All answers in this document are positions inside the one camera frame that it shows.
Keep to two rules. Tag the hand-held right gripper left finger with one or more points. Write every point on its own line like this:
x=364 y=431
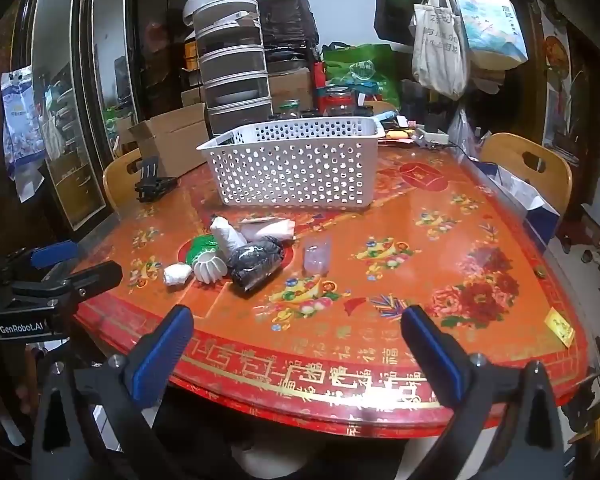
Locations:
x=160 y=355

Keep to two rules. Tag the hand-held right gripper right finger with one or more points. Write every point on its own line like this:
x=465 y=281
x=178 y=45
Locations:
x=432 y=355

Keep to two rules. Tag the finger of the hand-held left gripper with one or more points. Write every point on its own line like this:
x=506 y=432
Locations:
x=55 y=255
x=92 y=280

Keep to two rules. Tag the small white paper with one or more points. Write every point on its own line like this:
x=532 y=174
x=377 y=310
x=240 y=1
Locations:
x=177 y=275

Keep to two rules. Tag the white ribbed plastic cup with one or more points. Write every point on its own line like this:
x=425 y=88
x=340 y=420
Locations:
x=210 y=268

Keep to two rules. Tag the green plastic bag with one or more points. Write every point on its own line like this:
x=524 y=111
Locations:
x=202 y=249

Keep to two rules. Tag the black plastic bag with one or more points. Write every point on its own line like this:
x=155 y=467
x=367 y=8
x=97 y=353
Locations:
x=285 y=17
x=255 y=265

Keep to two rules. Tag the clear small plastic cup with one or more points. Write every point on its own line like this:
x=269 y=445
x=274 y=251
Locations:
x=317 y=257

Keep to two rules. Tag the white cartoon printed pouch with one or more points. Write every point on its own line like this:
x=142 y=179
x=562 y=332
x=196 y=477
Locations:
x=267 y=230

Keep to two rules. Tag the white perforated plastic basket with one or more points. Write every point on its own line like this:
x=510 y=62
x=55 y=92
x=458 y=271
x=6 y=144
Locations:
x=290 y=170

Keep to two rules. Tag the wooden chair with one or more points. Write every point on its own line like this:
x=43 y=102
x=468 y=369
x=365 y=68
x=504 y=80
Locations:
x=120 y=180
x=520 y=160

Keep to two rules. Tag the black clip stand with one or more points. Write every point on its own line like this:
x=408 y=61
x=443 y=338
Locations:
x=152 y=185

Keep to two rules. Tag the blue and white plastic bag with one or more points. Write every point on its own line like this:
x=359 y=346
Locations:
x=22 y=130

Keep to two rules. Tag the yellow card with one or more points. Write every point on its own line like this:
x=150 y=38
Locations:
x=560 y=327

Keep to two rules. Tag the open cardboard box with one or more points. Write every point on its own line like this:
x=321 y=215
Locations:
x=175 y=135

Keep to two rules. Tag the dark mirrored cabinet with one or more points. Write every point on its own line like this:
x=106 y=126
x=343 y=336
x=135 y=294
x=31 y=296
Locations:
x=80 y=85

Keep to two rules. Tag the white and blue paper bag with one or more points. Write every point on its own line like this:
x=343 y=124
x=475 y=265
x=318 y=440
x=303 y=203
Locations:
x=525 y=200

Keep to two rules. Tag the wooden chair back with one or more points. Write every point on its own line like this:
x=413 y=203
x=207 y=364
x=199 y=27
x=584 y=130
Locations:
x=520 y=160

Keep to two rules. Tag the white power strip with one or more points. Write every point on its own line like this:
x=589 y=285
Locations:
x=432 y=137

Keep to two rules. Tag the clear plastic bag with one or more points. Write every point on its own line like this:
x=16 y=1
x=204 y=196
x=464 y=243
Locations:
x=462 y=132

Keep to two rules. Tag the grey plastic drawer tower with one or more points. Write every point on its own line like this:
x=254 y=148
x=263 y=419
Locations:
x=235 y=75

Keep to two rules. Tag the small glass jar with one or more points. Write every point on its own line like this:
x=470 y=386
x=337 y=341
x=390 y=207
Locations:
x=290 y=110

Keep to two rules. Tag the glass jar with red lid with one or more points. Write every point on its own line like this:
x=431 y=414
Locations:
x=338 y=102

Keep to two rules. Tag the closed cardboard box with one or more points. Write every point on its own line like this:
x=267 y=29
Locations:
x=290 y=87

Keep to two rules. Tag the green shopping bag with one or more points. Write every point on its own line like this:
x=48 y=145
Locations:
x=365 y=72

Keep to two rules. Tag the cream canvas tote bag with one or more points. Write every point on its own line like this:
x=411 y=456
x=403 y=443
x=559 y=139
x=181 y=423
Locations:
x=437 y=50

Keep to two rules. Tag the blue printed tote bag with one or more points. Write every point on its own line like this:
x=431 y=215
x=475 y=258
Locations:
x=490 y=30

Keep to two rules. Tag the dark green gift bag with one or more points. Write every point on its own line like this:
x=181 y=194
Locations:
x=395 y=5

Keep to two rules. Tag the wall poster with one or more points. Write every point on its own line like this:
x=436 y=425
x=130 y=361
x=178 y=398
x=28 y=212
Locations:
x=560 y=100

